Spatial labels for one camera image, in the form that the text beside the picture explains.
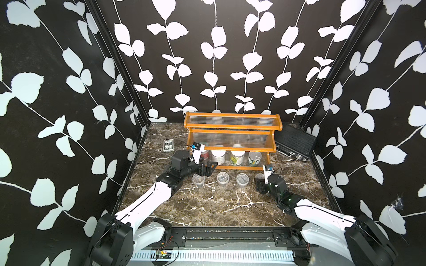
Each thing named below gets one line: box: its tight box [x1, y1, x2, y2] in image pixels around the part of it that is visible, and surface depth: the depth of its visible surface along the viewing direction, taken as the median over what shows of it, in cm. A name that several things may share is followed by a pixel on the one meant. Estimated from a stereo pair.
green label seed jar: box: [230, 144, 246, 166], surface depth 94 cm
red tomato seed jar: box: [200, 150, 210, 161], surface depth 97 cm
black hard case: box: [274, 121, 317, 162], surface depth 106 cm
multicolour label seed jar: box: [247, 151, 262, 167], surface depth 97 cm
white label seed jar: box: [210, 144, 226, 166], surface depth 95 cm
